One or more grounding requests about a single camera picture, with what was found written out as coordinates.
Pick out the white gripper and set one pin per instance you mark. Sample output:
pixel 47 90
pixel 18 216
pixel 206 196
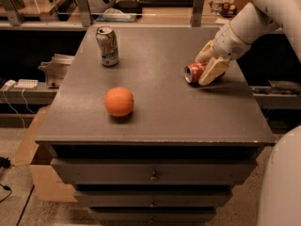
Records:
pixel 229 43

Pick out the crushed red coke can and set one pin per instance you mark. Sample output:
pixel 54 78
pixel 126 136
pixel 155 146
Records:
pixel 193 72

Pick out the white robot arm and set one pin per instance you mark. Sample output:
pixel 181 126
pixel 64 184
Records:
pixel 280 201

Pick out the green white 7up can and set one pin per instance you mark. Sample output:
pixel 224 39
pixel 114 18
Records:
pixel 108 44

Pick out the clear plastic bottle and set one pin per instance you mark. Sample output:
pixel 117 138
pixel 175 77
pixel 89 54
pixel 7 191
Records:
pixel 216 7

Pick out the black keyboard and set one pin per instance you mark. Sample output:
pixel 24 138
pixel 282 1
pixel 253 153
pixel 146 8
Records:
pixel 166 3

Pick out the black bag on desk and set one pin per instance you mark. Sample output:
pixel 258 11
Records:
pixel 129 6

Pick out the orange fruit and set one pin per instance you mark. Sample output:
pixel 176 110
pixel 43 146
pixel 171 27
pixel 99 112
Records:
pixel 119 102

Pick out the grey drawer cabinet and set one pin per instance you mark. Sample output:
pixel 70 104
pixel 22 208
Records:
pixel 177 156

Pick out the white power strip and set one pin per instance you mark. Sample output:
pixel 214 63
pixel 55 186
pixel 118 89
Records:
pixel 26 84

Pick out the cardboard box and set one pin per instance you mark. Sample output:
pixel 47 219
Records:
pixel 49 187

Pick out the grey metal bracket part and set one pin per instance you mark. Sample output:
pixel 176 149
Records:
pixel 56 69

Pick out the metal railing frame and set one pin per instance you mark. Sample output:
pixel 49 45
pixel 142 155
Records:
pixel 68 15

